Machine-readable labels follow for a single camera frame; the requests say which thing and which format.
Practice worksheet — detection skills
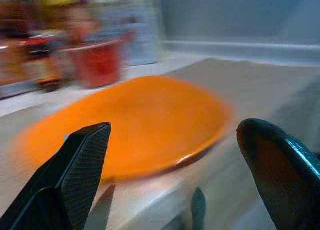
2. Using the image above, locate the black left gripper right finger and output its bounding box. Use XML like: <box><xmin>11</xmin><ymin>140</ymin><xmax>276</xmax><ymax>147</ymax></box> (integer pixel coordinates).
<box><xmin>236</xmin><ymin>118</ymin><xmax>320</xmax><ymax>230</ymax></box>

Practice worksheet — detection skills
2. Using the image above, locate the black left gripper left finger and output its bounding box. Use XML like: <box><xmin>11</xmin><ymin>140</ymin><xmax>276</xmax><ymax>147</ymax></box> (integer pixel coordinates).
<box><xmin>0</xmin><ymin>122</ymin><xmax>112</xmax><ymax>230</ymax></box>

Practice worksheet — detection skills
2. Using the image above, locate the orange round plate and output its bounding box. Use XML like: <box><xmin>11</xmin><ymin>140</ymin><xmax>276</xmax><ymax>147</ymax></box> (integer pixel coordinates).
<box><xmin>14</xmin><ymin>75</ymin><xmax>235</xmax><ymax>183</ymax></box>

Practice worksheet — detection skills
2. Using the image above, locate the reddish brown storage box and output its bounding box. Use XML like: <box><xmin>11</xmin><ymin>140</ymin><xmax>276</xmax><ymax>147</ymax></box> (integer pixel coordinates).
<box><xmin>78</xmin><ymin>38</ymin><xmax>127</xmax><ymax>88</ymax></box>

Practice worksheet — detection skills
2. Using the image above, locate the clear plastic container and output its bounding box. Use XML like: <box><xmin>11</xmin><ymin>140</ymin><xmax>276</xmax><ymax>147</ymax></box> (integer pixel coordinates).
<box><xmin>124</xmin><ymin>0</ymin><xmax>163</xmax><ymax>66</ymax></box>

